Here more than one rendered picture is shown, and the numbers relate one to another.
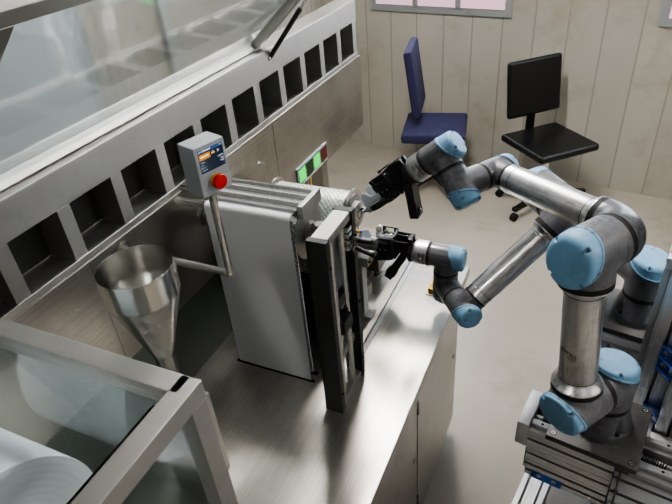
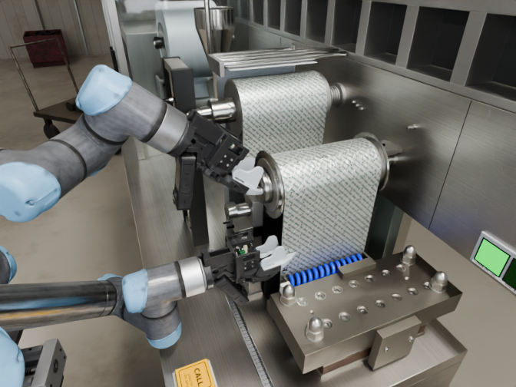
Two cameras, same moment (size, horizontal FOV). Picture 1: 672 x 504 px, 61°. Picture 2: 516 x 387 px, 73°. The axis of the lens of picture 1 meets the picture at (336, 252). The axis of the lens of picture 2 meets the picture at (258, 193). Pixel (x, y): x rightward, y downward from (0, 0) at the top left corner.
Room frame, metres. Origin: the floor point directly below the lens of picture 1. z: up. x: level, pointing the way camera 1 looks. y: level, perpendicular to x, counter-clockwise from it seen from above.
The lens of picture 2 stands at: (1.85, -0.56, 1.63)
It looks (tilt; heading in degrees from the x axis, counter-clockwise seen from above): 32 degrees down; 131
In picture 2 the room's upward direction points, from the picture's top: straight up
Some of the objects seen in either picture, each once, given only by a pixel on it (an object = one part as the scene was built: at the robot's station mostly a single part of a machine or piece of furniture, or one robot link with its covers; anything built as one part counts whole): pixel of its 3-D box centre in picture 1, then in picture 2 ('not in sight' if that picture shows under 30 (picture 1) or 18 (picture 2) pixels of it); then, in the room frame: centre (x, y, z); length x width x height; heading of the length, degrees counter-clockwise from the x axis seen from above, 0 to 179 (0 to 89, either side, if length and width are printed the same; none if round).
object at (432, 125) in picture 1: (432, 121); not in sight; (3.90, -0.78, 0.51); 0.59 x 0.56 x 1.02; 54
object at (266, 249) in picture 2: not in sight; (272, 246); (1.49, -0.08, 1.11); 0.09 x 0.03 x 0.06; 64
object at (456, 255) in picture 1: (446, 257); (153, 288); (1.39, -0.33, 1.11); 0.11 x 0.08 x 0.09; 63
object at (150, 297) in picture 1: (138, 279); (214, 18); (0.86, 0.37, 1.50); 0.14 x 0.14 x 0.06
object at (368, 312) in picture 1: (363, 276); (247, 249); (1.41, -0.08, 1.05); 0.06 x 0.05 x 0.31; 63
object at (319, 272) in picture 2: not in sight; (327, 270); (1.58, 0.02, 1.03); 0.21 x 0.04 x 0.03; 63
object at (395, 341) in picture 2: not in sight; (394, 343); (1.78, -0.02, 0.97); 0.10 x 0.03 x 0.11; 63
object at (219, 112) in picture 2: (319, 233); (221, 110); (1.22, 0.04, 1.34); 0.06 x 0.06 x 0.06; 63
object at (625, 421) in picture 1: (603, 408); not in sight; (0.98, -0.66, 0.87); 0.15 x 0.15 x 0.10
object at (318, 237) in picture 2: not in sight; (326, 238); (1.57, 0.03, 1.11); 0.23 x 0.01 x 0.18; 63
